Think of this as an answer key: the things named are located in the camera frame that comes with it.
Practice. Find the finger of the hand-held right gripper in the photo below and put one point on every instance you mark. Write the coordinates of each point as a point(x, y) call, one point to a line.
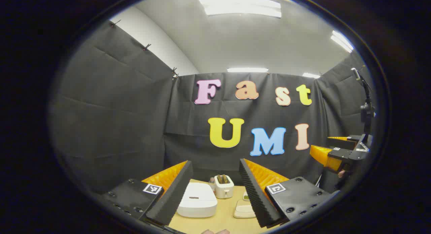
point(340, 154)
point(345, 143)

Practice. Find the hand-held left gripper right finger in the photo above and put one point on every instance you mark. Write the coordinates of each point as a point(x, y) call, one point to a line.
point(254, 193)

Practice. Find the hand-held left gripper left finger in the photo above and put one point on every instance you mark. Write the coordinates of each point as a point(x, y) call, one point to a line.
point(175, 193)

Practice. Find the white rice cooker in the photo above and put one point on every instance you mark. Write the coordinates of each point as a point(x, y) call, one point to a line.
point(197, 200)

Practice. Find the white divided grain dish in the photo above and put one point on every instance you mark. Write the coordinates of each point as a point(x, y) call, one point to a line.
point(246, 196)

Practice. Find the white toaster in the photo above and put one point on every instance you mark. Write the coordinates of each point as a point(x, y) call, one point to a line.
point(224, 191)

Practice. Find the brown bread slice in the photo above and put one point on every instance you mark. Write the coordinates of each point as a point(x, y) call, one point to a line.
point(219, 179)
point(224, 178)

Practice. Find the white stand leg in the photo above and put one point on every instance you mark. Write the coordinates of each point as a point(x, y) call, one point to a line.
point(319, 180)

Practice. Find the clear plastic bottle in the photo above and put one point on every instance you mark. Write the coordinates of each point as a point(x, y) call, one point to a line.
point(212, 185)

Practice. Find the ceiling light panel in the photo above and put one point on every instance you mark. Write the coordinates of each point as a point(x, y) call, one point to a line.
point(247, 70)
point(310, 75)
point(341, 41)
point(240, 5)

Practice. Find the black cloth clip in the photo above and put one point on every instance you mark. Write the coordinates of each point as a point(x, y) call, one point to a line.
point(146, 46)
point(114, 23)
point(174, 71)

